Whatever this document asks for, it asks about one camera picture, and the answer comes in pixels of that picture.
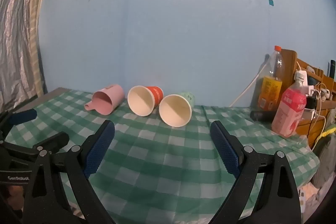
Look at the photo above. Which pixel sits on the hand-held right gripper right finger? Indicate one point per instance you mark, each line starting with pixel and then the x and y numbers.
pixel 226 151

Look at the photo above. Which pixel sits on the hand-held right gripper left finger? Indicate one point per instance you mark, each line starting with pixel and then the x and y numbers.
pixel 99 148

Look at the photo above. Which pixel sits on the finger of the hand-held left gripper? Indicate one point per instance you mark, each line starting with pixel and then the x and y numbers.
pixel 24 115
pixel 57 140

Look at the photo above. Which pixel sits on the green paper cup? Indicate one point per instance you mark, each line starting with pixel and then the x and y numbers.
pixel 174 111

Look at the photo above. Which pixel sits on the red paper cup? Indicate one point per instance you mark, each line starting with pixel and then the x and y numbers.
pixel 155 95

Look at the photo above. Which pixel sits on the person's left hand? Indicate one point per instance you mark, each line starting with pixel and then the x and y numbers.
pixel 15 196

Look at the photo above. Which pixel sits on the black cylindrical object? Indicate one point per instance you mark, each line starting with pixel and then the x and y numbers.
pixel 261 115

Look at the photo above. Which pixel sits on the green checked tablecloth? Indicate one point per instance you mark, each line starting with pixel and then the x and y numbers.
pixel 168 158

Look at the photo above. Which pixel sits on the pink drink bottle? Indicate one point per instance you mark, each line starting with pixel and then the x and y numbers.
pixel 287 113

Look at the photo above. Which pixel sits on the orange drink bottle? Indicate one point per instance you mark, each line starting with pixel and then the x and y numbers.
pixel 269 90

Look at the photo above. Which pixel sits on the silver curtain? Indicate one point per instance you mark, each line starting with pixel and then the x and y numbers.
pixel 15 29

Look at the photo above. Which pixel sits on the black power adapter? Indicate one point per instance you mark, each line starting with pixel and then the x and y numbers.
pixel 311 103

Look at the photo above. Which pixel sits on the grey cloth pile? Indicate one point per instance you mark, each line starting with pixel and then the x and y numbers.
pixel 325 158

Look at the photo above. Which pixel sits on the white charger plug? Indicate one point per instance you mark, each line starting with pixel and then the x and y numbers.
pixel 312 89

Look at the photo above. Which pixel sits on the wooden headboard shelf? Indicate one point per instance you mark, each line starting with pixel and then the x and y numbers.
pixel 290 61

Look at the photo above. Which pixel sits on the blue tape patch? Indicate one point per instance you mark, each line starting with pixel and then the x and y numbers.
pixel 271 2

